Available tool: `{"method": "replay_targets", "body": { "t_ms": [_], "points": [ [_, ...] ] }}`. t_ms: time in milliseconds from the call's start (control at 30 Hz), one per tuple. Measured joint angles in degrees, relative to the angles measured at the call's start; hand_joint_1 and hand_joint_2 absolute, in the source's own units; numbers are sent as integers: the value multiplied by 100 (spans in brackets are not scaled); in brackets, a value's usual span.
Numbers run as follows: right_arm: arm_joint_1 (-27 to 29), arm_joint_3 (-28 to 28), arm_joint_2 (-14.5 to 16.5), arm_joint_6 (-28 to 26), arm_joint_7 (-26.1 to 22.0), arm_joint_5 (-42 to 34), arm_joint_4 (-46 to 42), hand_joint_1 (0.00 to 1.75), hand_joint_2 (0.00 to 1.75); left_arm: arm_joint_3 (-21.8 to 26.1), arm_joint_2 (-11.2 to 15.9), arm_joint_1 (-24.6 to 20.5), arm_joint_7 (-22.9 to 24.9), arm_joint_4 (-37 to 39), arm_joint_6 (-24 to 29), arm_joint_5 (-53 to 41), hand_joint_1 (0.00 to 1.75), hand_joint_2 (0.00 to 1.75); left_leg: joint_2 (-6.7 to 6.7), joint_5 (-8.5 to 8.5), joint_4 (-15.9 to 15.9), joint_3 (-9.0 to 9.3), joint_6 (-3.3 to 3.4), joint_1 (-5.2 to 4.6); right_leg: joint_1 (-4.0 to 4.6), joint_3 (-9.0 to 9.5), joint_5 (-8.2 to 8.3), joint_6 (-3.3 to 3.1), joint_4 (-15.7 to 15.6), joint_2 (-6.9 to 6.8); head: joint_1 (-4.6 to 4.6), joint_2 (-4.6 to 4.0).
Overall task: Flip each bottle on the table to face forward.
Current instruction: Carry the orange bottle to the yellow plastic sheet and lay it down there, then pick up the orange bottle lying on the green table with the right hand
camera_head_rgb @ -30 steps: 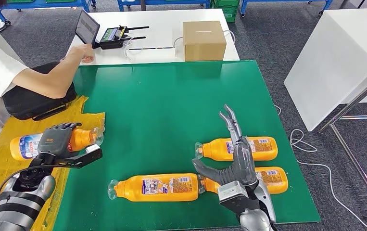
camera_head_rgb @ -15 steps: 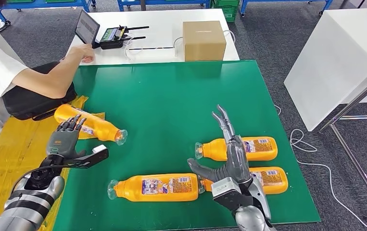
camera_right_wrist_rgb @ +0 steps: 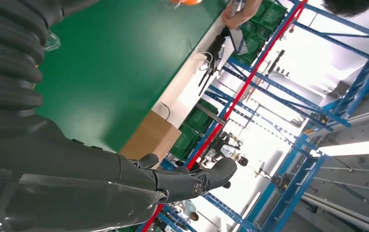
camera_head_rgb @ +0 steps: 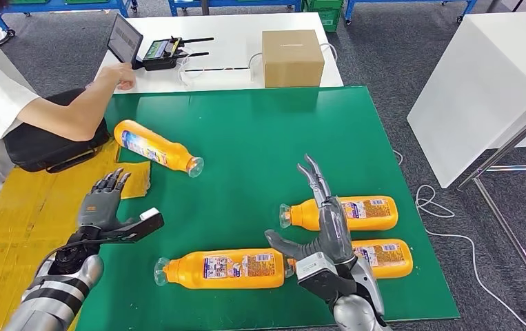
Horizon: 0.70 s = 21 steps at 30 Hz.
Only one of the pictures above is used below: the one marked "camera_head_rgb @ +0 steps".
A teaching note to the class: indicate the green plastic crate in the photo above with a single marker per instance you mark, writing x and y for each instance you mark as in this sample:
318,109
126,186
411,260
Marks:
324,16

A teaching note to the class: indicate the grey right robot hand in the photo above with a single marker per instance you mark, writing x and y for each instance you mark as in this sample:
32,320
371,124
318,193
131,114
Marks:
335,233

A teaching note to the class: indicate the green table mat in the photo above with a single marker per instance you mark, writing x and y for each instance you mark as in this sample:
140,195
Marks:
253,137

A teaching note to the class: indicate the white desk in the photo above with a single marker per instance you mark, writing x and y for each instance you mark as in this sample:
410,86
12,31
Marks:
235,32

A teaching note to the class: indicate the black remote controller with antennas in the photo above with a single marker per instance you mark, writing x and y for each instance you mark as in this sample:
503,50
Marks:
160,54

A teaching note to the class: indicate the orange detergent bottle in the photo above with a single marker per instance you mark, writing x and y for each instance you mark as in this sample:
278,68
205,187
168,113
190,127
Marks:
304,214
395,260
153,146
185,274

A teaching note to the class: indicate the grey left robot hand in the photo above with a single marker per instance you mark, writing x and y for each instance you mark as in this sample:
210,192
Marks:
98,208

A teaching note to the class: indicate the green bin on cart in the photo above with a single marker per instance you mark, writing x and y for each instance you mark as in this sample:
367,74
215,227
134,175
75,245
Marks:
87,2
29,2

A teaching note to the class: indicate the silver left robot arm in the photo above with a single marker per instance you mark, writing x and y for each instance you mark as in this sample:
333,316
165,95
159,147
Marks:
57,292

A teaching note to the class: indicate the black zip case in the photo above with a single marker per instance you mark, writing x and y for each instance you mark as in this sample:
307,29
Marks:
39,151

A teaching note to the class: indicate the person's hand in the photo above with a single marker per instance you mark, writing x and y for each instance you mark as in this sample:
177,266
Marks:
118,75

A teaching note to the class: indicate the person's forearm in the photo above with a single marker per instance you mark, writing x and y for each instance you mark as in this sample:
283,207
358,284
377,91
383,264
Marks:
80,112

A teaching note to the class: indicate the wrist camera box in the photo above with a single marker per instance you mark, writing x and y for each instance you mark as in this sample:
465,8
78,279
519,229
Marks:
319,274
146,221

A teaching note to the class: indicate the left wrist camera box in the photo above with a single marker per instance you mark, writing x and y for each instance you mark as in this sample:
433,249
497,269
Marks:
146,221

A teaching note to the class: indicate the white side table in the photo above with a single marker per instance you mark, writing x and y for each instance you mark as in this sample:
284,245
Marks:
482,91

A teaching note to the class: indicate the blue metal cart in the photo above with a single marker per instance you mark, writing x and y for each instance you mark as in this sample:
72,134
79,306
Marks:
347,10
61,7
244,3

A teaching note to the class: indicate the black tablet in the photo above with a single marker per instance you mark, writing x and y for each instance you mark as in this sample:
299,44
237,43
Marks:
124,39

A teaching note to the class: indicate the metal table frame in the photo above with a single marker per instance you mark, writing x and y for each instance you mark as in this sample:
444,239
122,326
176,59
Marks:
509,144

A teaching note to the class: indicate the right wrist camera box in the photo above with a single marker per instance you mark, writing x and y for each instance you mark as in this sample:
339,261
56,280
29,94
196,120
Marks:
319,274

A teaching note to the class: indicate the brown cardboard box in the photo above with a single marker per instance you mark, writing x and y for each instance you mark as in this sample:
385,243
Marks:
292,59

